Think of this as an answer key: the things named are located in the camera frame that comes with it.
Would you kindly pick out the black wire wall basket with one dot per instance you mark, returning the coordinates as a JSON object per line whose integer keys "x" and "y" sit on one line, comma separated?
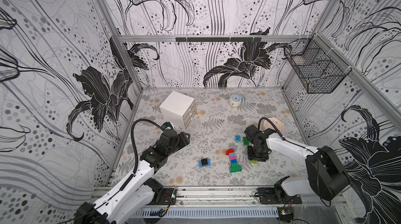
{"x": 314, "y": 63}

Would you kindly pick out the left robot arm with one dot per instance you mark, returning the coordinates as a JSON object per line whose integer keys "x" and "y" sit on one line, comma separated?
{"x": 138, "y": 188}

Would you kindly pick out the small black lego piece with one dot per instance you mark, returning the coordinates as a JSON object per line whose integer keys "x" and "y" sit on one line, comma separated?
{"x": 204, "y": 162}

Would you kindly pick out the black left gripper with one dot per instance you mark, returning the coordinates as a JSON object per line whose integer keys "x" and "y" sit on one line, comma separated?
{"x": 183, "y": 139}

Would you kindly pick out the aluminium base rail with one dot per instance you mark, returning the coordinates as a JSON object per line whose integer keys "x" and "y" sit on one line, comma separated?
{"x": 225, "y": 196}

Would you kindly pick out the white mini drawer cabinet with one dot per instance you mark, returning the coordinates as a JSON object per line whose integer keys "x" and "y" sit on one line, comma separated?
{"x": 178, "y": 109}

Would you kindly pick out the black wall hook bar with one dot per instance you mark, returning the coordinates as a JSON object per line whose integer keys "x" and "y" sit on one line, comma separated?
{"x": 217, "y": 39}

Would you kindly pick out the small blue cream alarm clock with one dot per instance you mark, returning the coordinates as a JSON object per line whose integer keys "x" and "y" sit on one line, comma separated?
{"x": 236, "y": 100}

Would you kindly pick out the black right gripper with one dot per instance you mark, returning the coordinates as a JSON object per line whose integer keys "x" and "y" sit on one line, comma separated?
{"x": 256, "y": 152}

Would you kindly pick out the dark green lego brick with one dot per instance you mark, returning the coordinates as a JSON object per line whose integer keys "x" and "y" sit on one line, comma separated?
{"x": 245, "y": 141}

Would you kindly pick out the dark blue square lego brick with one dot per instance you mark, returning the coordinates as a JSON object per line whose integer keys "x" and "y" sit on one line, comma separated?
{"x": 234, "y": 161}

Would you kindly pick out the large pink round clock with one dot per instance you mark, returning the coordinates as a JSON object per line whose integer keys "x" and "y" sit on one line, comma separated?
{"x": 275, "y": 123}

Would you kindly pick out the long green lego brick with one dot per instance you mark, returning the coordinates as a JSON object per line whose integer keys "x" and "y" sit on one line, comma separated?
{"x": 235, "y": 168}

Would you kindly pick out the long light blue lego brick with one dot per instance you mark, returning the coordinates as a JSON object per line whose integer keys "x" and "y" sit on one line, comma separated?
{"x": 200, "y": 165}

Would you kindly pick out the white slotted cable duct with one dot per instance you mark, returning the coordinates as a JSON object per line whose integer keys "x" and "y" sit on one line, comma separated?
{"x": 221, "y": 212}

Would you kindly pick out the red lego brick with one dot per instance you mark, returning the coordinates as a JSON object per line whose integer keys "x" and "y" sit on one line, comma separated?
{"x": 229, "y": 151}

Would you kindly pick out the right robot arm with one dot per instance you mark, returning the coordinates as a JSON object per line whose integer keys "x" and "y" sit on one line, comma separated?
{"x": 326, "y": 176}

